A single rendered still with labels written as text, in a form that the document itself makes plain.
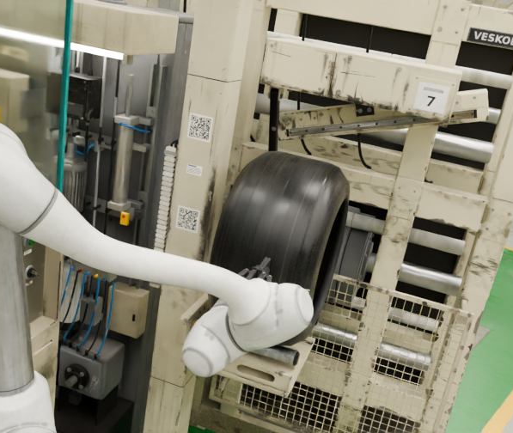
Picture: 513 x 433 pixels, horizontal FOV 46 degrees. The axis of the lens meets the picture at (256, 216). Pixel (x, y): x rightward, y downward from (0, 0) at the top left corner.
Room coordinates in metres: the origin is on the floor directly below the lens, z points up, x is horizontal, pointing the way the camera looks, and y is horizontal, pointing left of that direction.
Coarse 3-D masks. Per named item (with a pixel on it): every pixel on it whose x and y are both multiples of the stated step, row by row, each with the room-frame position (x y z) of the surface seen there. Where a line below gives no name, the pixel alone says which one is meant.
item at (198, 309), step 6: (204, 294) 1.80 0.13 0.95; (198, 300) 1.75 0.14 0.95; (204, 300) 1.75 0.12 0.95; (192, 306) 1.70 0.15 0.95; (198, 306) 1.71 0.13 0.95; (204, 306) 1.74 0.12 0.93; (210, 306) 1.80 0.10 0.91; (186, 312) 1.66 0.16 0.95; (192, 312) 1.66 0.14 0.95; (198, 312) 1.70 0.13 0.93; (204, 312) 1.75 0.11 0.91; (180, 318) 1.62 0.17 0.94; (186, 318) 1.62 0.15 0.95; (192, 318) 1.66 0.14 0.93; (198, 318) 1.71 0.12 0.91; (180, 324) 1.62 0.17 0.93; (186, 324) 1.61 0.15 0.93; (180, 330) 1.62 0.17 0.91; (186, 330) 1.62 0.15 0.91; (180, 336) 1.62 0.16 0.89; (186, 336) 1.63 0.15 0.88; (180, 342) 1.62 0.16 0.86
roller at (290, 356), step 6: (192, 324) 1.65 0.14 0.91; (270, 348) 1.59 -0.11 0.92; (276, 348) 1.59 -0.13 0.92; (282, 348) 1.59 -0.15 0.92; (288, 348) 1.59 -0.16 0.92; (264, 354) 1.58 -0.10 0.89; (270, 354) 1.58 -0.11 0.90; (276, 354) 1.57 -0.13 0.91; (282, 354) 1.57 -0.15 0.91; (288, 354) 1.57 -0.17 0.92; (294, 354) 1.57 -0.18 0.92; (282, 360) 1.57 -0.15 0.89; (288, 360) 1.56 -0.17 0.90; (294, 360) 1.56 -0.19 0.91
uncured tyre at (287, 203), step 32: (256, 160) 1.71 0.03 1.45; (288, 160) 1.71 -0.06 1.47; (256, 192) 1.58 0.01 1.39; (288, 192) 1.57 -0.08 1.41; (320, 192) 1.58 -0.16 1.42; (224, 224) 1.54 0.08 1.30; (256, 224) 1.52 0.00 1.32; (288, 224) 1.51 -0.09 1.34; (320, 224) 1.52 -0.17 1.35; (224, 256) 1.50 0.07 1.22; (256, 256) 1.48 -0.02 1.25; (288, 256) 1.46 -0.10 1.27; (320, 256) 1.51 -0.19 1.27; (320, 288) 1.88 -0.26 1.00
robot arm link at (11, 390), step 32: (0, 128) 1.03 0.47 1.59; (0, 224) 1.03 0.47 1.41; (0, 256) 1.02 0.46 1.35; (0, 288) 1.02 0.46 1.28; (0, 320) 1.02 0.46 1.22; (0, 352) 1.01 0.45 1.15; (0, 384) 1.01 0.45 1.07; (32, 384) 1.06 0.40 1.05; (0, 416) 0.99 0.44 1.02; (32, 416) 1.01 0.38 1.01
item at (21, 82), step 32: (0, 0) 1.34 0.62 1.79; (32, 0) 1.44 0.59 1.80; (64, 0) 1.56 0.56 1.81; (0, 32) 1.34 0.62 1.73; (32, 32) 1.44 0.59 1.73; (64, 32) 1.57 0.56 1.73; (0, 64) 1.34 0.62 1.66; (32, 64) 1.45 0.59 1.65; (64, 64) 1.57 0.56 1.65; (0, 96) 1.34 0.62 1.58; (32, 96) 1.45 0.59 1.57; (64, 96) 1.57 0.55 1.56; (32, 128) 1.46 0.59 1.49; (64, 128) 1.58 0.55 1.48; (32, 160) 1.46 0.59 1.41
